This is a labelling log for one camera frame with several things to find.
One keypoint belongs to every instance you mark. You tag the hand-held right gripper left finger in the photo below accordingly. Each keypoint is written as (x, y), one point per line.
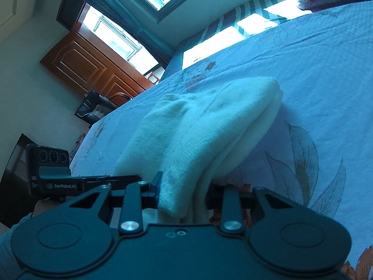
(158, 191)

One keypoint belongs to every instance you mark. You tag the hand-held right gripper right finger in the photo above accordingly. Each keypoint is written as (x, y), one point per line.
(230, 201)

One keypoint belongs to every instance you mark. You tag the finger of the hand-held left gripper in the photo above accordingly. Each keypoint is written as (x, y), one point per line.
(116, 180)

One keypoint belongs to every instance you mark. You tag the white knit garment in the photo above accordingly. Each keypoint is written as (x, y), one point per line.
(209, 128)

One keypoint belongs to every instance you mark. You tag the person's left forearm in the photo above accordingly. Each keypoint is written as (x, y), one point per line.
(11, 239)

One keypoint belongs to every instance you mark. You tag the black screen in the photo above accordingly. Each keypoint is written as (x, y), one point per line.
(14, 180)

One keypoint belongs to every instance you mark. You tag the black chair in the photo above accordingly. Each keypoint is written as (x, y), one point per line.
(93, 108)

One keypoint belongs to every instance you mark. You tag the brown wooden cabinet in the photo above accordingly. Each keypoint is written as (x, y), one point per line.
(87, 64)

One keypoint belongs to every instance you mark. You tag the floral bed sheet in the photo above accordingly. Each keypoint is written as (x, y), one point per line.
(314, 93)

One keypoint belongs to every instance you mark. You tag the teal curtain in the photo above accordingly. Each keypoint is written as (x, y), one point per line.
(137, 26)

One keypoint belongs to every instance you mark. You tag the white door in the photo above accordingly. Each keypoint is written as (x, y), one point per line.
(11, 3)

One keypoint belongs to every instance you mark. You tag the striped blanket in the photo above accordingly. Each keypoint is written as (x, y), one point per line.
(247, 14)

